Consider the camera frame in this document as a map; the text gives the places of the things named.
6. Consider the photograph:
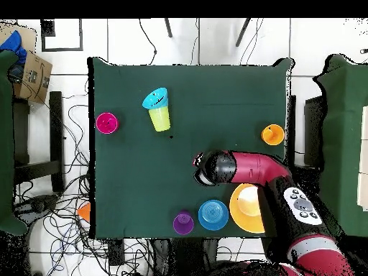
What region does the white box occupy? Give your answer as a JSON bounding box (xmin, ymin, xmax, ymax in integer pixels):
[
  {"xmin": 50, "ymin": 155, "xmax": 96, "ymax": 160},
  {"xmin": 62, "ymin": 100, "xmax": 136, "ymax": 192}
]
[{"xmin": 356, "ymin": 104, "xmax": 368, "ymax": 212}]

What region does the orange bowl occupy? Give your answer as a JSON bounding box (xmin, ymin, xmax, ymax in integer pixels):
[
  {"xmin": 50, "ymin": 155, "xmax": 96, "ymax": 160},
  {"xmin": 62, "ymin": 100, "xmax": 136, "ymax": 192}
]
[{"xmin": 76, "ymin": 201, "xmax": 91, "ymax": 223}]

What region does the black stand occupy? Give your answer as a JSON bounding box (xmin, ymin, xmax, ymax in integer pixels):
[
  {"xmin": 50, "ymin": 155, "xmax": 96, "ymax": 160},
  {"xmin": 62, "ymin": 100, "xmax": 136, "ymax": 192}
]
[{"xmin": 12, "ymin": 91, "xmax": 65, "ymax": 193}]

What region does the dark green tablecloth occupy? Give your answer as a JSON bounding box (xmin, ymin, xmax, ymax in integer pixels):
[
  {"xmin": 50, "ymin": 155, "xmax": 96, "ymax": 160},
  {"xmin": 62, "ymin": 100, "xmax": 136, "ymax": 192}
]
[{"xmin": 87, "ymin": 56, "xmax": 295, "ymax": 239}]

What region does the purple cup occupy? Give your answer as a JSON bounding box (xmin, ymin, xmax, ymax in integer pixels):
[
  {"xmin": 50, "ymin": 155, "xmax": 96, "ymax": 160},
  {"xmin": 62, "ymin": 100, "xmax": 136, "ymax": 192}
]
[{"xmin": 172, "ymin": 211, "xmax": 195, "ymax": 236}]

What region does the pink cup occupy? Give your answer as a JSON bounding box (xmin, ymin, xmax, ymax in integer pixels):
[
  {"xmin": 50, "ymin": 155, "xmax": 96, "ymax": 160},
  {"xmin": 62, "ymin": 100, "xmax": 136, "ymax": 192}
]
[{"xmin": 96, "ymin": 112, "xmax": 119, "ymax": 135}]

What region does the blue cloth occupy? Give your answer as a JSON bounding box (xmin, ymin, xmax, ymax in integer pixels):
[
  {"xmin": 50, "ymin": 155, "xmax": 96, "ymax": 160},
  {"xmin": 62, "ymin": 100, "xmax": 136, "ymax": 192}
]
[{"xmin": 0, "ymin": 29, "xmax": 28, "ymax": 65}]

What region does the printed cardboard box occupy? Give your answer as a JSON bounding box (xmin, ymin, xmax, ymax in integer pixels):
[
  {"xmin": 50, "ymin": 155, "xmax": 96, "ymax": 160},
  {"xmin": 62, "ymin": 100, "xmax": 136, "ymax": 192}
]
[{"xmin": 12, "ymin": 51, "xmax": 53, "ymax": 105}]

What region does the tangle of black cables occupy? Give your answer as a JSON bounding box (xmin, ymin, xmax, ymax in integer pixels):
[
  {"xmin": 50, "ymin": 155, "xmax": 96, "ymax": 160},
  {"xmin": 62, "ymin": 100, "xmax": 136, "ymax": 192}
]
[{"xmin": 42, "ymin": 94, "xmax": 167, "ymax": 276}]

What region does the thin black cable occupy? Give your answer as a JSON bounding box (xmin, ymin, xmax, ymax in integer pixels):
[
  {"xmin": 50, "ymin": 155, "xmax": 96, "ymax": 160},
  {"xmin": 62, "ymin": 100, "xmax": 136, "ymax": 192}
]
[{"xmin": 138, "ymin": 18, "xmax": 158, "ymax": 65}]

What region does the black chair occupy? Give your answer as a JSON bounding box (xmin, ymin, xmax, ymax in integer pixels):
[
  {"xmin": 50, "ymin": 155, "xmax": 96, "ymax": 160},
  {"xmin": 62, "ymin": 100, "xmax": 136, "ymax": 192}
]
[{"xmin": 303, "ymin": 96, "xmax": 327, "ymax": 167}]

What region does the yellow-green cup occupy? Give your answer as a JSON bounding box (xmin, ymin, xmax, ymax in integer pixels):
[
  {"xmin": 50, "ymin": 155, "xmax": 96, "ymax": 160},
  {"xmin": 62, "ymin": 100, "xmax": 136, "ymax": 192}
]
[{"xmin": 148, "ymin": 105, "xmax": 171, "ymax": 133}]

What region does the blue bowl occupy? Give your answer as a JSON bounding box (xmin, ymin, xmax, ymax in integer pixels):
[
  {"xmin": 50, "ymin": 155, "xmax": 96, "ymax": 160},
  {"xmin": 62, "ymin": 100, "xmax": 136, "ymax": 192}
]
[{"xmin": 198, "ymin": 199, "xmax": 229, "ymax": 231}]

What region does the green cloth covered table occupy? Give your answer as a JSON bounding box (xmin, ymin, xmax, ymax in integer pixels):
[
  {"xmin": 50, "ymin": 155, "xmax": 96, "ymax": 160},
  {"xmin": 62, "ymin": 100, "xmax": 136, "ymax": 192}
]
[
  {"xmin": 311, "ymin": 53, "xmax": 368, "ymax": 238},
  {"xmin": 0, "ymin": 50, "xmax": 29, "ymax": 236}
]

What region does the black floor frame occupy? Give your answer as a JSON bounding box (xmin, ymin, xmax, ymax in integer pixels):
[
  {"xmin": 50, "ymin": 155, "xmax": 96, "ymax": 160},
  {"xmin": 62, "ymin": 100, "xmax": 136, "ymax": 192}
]
[{"xmin": 40, "ymin": 18, "xmax": 84, "ymax": 52}]

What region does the large yellow bowl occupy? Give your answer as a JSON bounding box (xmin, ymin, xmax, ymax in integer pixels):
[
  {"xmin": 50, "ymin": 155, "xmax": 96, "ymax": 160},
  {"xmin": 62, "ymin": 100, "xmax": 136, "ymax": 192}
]
[{"xmin": 229, "ymin": 183, "xmax": 266, "ymax": 234}]

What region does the grey floor device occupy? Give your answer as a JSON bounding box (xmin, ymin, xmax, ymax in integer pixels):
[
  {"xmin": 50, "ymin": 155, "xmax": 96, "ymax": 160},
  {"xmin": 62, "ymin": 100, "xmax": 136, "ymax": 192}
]
[{"xmin": 14, "ymin": 195, "xmax": 58, "ymax": 222}]

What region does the cyan bowl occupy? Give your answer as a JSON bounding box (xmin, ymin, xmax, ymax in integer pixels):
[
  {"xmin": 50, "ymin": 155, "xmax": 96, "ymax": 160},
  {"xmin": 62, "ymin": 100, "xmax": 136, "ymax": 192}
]
[{"xmin": 142, "ymin": 87, "xmax": 169, "ymax": 111}]

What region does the orange cup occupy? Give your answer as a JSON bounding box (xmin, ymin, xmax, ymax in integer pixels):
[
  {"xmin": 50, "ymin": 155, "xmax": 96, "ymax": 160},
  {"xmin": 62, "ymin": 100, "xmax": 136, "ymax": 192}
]
[{"xmin": 260, "ymin": 124, "xmax": 285, "ymax": 147}]

